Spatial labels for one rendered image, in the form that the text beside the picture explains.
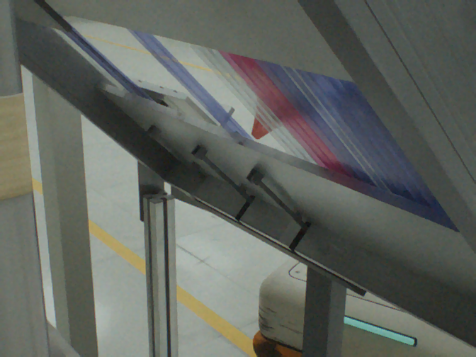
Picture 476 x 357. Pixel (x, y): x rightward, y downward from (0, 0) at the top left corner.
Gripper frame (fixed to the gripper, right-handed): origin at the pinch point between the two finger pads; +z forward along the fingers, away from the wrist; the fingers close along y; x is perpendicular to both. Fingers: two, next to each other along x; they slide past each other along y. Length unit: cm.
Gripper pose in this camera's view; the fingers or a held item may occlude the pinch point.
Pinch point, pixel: (257, 132)
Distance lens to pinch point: 102.9
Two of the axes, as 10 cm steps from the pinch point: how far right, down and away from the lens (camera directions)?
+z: -5.6, 8.2, -1.4
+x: 5.6, 5.0, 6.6
